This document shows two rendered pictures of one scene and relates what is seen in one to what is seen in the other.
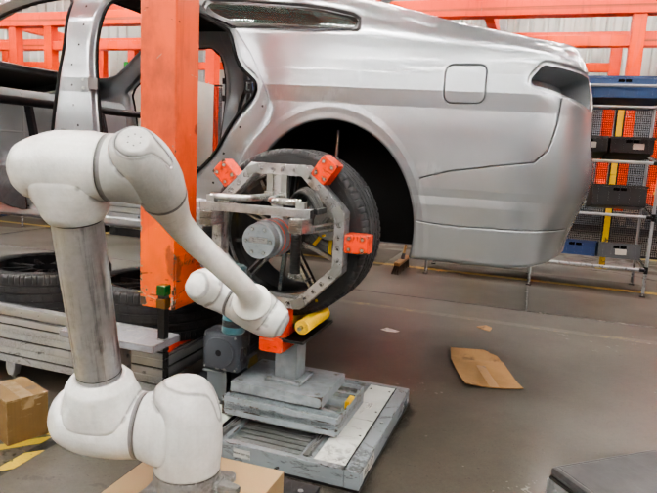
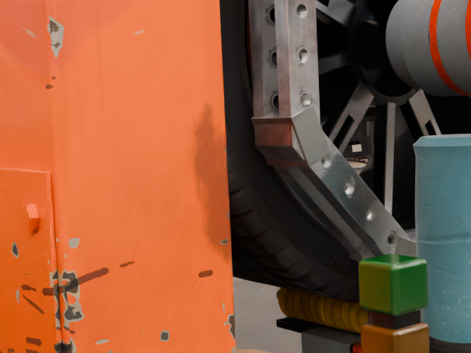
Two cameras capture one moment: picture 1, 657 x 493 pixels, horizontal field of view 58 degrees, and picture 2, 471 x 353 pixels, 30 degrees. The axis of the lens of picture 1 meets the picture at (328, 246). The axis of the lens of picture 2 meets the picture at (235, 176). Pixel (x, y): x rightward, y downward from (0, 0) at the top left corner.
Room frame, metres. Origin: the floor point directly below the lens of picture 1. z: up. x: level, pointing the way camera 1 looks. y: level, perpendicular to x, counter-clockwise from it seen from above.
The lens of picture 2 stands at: (1.87, 1.22, 0.78)
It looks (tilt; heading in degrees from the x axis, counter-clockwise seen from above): 5 degrees down; 303
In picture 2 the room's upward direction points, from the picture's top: 3 degrees counter-clockwise
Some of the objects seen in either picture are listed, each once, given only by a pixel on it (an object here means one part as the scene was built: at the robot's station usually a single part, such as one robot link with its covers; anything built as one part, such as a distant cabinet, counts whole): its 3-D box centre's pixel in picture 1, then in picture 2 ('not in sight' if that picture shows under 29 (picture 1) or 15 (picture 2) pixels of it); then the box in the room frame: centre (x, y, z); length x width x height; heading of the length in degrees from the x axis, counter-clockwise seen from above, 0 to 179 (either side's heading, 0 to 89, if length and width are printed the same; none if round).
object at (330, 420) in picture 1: (295, 398); not in sight; (2.39, 0.11, 0.13); 0.50 x 0.36 x 0.10; 71
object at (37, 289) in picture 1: (47, 283); not in sight; (3.15, 1.52, 0.39); 0.66 x 0.66 x 0.24
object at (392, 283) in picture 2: (163, 290); (392, 284); (2.14, 0.60, 0.64); 0.04 x 0.04 x 0.04; 71
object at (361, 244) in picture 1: (358, 243); not in sight; (2.14, -0.11, 0.85); 0.09 x 0.08 x 0.07; 71
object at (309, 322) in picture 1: (313, 319); not in sight; (2.30, 0.05, 0.51); 0.29 x 0.06 x 0.06; 161
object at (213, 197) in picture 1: (241, 187); not in sight; (2.16, 0.33, 1.03); 0.19 x 0.18 x 0.11; 161
